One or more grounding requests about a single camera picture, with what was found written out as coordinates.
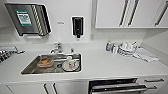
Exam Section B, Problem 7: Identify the white patterned mug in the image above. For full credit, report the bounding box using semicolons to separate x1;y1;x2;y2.
65;55;76;70

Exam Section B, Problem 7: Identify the orange food container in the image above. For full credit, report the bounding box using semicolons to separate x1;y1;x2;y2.
36;57;53;69

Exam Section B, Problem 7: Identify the black soap dispenser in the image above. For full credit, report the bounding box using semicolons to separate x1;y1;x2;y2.
71;15;85;40

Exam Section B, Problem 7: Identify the steel paper towel dispenser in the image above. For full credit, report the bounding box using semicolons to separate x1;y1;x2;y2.
4;2;53;38

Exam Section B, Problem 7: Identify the white wall cabinet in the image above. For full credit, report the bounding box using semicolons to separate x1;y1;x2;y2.
94;0;168;30
0;0;8;29

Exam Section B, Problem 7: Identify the stainless steel dishwasher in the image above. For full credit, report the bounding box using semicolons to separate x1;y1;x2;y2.
87;77;150;94

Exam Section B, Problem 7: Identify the small white jar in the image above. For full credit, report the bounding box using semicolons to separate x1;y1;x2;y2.
111;43;119;55

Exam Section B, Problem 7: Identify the steel kitchen sink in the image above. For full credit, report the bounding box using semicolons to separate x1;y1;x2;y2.
20;53;83;76

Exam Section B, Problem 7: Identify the white double-door base cabinet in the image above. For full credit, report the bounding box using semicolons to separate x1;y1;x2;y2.
4;81;90;94

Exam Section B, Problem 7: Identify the chrome sink faucet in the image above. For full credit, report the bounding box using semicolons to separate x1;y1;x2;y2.
49;42;64;55

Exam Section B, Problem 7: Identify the round sink drain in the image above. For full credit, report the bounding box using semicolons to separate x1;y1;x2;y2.
56;63;64;70

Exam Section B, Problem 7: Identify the white wall outlet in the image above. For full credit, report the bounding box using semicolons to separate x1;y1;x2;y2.
89;33;96;42

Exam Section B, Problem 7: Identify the white plate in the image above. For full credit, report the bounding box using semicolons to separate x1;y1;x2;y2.
61;59;81;72

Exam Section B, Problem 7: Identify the small chrome soap pump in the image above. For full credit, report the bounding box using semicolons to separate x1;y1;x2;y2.
69;47;75;55

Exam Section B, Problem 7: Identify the small wall label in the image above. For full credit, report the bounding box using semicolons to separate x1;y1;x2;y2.
56;21;65;25

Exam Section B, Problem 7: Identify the white cup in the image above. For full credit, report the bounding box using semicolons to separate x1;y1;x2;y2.
128;43;138;52
121;41;130;51

